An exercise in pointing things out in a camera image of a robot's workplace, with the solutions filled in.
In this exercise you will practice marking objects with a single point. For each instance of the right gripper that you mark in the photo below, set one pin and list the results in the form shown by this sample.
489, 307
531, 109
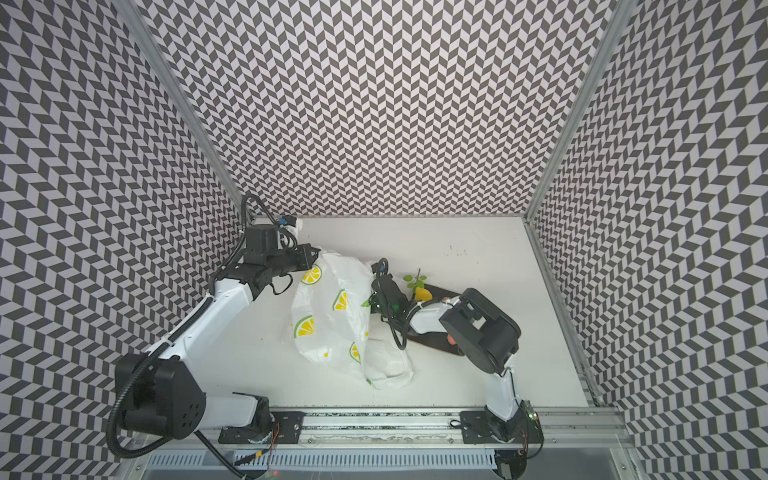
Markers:
384, 288

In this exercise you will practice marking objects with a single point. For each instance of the white plastic bag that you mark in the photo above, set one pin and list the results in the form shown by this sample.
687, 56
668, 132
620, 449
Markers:
331, 324

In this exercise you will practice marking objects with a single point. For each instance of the yellow fake pear with leaves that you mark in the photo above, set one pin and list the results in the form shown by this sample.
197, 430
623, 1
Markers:
416, 283

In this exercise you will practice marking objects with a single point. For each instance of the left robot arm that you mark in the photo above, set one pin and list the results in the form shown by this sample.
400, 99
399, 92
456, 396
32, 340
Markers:
158, 392

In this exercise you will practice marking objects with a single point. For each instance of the black square tray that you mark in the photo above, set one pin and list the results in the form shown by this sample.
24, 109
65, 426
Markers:
425, 327

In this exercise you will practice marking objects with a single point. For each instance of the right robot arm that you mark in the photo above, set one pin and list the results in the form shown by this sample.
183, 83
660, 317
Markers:
465, 324

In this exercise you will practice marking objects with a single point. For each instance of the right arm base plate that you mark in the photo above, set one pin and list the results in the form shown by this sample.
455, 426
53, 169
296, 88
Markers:
483, 427

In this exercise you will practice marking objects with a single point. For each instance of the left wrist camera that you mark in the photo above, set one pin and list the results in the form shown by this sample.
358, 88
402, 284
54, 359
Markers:
291, 223

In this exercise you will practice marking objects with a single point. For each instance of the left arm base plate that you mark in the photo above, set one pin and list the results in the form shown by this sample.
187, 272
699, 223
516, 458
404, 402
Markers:
276, 427

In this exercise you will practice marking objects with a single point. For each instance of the aluminium front rail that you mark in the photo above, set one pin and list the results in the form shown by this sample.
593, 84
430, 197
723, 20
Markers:
437, 427

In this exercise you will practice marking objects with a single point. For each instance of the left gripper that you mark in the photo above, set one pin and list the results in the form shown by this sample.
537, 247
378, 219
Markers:
304, 250

